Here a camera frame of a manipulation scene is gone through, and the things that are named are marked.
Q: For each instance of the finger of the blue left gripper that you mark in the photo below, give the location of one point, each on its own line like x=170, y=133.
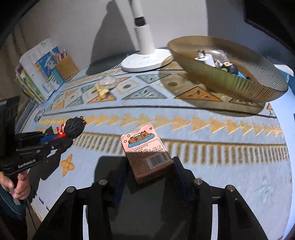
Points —
x=48, y=138

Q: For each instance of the black spiky ball toy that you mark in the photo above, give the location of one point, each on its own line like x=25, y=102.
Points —
x=74, y=127

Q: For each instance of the clear correction tape dispenser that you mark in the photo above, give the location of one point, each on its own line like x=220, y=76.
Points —
x=107, y=82

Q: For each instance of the pink capybara carton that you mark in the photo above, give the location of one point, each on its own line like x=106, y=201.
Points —
x=146, y=153

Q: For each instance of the white charger cube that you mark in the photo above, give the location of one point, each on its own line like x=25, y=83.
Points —
x=205, y=58

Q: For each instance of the clear plastic dome cup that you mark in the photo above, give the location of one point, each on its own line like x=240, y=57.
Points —
x=219, y=57

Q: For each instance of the red iron man figurine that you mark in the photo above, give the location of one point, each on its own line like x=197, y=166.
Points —
x=61, y=131

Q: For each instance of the blue rectangular battery box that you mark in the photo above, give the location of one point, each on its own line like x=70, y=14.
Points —
x=241, y=75

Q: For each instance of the row of upright books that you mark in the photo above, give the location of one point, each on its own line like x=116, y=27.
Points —
x=39, y=64

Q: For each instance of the cork pencil holder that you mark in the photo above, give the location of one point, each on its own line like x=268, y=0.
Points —
x=67, y=68

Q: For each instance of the pens in holder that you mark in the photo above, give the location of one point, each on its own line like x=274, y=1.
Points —
x=59, y=55

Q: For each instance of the white desk lamp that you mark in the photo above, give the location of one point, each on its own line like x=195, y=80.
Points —
x=149, y=57

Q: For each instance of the patterned blue table mat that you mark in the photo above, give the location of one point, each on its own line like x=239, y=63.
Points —
x=218, y=137

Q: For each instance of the penguin figurine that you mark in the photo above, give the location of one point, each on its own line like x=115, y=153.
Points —
x=227, y=66

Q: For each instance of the amber ribbed glass bowl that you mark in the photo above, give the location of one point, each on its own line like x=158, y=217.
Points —
x=264, y=82

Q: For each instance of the black monitor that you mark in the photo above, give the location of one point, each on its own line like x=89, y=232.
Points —
x=274, y=18

